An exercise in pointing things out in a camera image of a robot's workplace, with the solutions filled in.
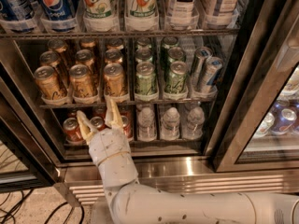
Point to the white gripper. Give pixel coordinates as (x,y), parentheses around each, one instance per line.
(107,145)

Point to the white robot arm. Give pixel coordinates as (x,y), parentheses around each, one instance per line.
(130,202)

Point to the front middle red can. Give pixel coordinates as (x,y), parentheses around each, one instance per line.
(98,123)

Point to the red can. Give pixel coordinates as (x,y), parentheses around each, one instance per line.
(98,123)
(72,130)
(127,127)

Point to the front right red can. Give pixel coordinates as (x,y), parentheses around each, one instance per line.
(127,127)

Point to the front left red can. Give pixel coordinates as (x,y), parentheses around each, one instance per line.
(72,130)

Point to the front left green can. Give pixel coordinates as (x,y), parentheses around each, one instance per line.
(145,79)

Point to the green can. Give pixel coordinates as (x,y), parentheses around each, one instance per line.
(145,79)
(176,78)

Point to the second row middle orange can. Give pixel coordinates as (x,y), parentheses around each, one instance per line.
(85,56)

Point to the second row orange can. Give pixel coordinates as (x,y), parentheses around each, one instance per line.
(85,56)
(113,56)
(53,59)

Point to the second row right orange can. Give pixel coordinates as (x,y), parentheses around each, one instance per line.
(113,56)

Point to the fridge vent grille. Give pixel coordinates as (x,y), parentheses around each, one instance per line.
(88,192)

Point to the second row left orange can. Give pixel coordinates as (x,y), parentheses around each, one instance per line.
(53,59)

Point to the front right green can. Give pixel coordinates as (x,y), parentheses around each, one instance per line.
(176,78)

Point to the rear slim silver blue can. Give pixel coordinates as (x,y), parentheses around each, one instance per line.
(199,58)

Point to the slim silver blue can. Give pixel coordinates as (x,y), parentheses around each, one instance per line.
(209,74)
(199,58)

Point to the front slim silver blue can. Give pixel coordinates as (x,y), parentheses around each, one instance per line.
(209,74)

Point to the pepsi can behind glass door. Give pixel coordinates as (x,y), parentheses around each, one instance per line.
(285,119)

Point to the left water bottle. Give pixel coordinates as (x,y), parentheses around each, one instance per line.
(146,125)

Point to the water bottle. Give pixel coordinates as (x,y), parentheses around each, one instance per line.
(146,125)
(192,128)
(170,124)

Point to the middle water bottle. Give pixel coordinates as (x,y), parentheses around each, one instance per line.
(170,124)

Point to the clear plastic bin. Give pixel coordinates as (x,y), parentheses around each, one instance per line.
(101,213)

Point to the right water bottle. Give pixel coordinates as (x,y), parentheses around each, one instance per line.
(192,128)

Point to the left 7up bottle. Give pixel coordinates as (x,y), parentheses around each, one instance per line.
(99,15)

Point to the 7up bottle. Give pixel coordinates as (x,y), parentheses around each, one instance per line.
(99,15)
(141,13)

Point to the right 7up bottle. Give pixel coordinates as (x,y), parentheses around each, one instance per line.
(141,13)

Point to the pepsi bottle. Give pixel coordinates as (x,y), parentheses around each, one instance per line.
(60,14)

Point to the left white label bottle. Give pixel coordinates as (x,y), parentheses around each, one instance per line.
(180,13)

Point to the white label bottle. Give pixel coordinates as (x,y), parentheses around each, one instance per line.
(180,13)
(219,13)

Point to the left dark blue bottle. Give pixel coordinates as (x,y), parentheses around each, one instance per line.
(15,15)

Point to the right white label bottle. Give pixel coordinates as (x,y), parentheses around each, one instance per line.
(219,13)

